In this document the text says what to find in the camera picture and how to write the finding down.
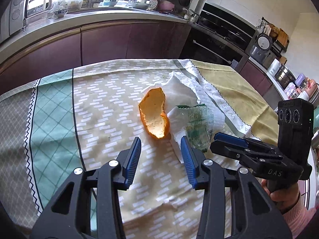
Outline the glass electric kettle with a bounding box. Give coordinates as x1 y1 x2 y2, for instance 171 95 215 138
27 0 52 18

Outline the white paper napkin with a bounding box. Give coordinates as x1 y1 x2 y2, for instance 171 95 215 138
143 71 246 164

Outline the black built-in oven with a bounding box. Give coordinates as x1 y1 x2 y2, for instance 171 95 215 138
179 2 256 68

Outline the person's right hand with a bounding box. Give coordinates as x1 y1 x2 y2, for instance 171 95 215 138
261 179 299 214

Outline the white microwave oven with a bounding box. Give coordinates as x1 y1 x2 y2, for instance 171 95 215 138
1 0 26 43

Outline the pink sleeve right forearm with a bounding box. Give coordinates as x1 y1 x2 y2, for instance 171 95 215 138
283 198 316 238

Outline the patterned tablecloth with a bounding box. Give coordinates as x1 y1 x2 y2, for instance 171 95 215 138
1 59 279 238

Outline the green printed plastic wrapper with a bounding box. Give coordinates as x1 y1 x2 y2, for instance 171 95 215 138
177 104 214 153

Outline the small blue white bowl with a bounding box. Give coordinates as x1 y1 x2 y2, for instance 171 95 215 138
53 8 69 18

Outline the stainless steel pot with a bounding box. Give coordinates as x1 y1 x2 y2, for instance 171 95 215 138
275 65 296 89

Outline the kitchen counter with cabinets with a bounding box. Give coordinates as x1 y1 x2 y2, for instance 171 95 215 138
1 8 190 93

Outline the orange peel piece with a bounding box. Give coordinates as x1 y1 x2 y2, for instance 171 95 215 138
138 87 170 140

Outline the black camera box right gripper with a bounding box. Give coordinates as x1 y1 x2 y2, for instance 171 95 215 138
277 98 314 167

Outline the grey rice cooker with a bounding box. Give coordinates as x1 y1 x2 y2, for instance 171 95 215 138
249 33 273 64

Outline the pink pot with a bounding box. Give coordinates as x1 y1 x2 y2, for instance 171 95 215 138
158 1 175 11

